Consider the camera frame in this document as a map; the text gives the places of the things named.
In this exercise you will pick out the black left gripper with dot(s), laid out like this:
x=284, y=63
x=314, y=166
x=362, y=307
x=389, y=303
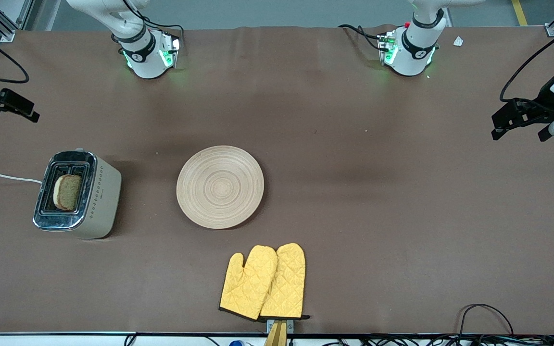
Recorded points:
x=545, y=104

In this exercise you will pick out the brown bread toast slice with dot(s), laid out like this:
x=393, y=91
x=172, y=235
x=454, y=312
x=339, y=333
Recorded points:
x=68, y=192

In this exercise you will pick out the round light wooden plate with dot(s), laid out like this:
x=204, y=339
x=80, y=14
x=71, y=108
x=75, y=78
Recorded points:
x=220, y=187

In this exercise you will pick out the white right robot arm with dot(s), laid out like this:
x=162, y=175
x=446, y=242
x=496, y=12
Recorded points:
x=144, y=60

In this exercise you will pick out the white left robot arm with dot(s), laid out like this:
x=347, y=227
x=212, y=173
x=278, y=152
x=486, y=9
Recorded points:
x=411, y=55

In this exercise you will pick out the small white paper scrap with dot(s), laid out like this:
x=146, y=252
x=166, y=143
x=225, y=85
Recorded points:
x=458, y=41

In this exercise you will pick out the beige chrome two-slot toaster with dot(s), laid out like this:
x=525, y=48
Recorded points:
x=77, y=197

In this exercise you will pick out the brown table cover mat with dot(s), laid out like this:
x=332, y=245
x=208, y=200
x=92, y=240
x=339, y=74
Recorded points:
x=378, y=230

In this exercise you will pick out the yellow quilted oven mitt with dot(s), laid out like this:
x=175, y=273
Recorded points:
x=248, y=283
x=286, y=283

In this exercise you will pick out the small blue cap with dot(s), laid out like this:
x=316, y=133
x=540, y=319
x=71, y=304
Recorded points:
x=236, y=343

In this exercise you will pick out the wooden stick with metal bracket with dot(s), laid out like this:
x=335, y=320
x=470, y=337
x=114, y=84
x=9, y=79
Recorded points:
x=276, y=336

